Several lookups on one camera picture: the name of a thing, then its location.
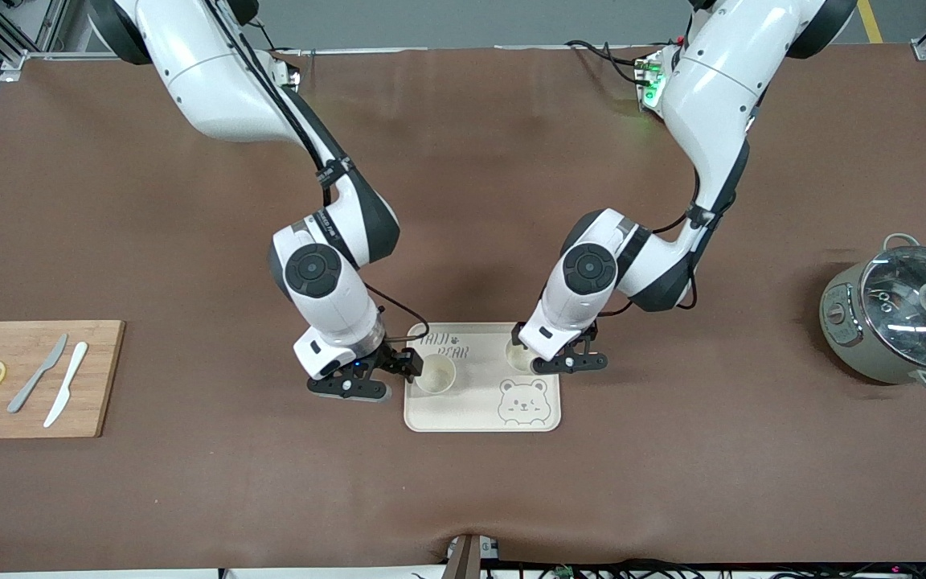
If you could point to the white IKEA cup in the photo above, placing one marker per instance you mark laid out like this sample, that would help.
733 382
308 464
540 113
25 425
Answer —
521 359
436 375

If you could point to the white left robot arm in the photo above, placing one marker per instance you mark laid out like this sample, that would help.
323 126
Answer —
712 96

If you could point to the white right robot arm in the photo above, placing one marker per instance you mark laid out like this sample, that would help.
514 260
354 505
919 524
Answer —
222 88

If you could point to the cream bear print tray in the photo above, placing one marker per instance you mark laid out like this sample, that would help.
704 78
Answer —
479 406

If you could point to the brown table mat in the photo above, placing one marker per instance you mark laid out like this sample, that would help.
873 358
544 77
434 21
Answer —
463 498

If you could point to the white plastic knife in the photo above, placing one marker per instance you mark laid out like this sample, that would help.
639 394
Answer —
67 386

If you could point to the green-lit left base connector plate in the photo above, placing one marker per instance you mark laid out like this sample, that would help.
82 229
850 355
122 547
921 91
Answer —
649 80

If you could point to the grey-green cooking pot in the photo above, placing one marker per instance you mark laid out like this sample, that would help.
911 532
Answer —
857 346

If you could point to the grey plastic knife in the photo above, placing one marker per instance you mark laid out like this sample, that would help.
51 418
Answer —
37 374

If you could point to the bamboo cutting board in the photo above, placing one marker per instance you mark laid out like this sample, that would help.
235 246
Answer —
29 378

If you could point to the glass pot lid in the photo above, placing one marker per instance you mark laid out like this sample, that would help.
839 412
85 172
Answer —
921 310

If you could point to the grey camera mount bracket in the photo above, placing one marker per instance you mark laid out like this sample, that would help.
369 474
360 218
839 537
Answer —
465 556

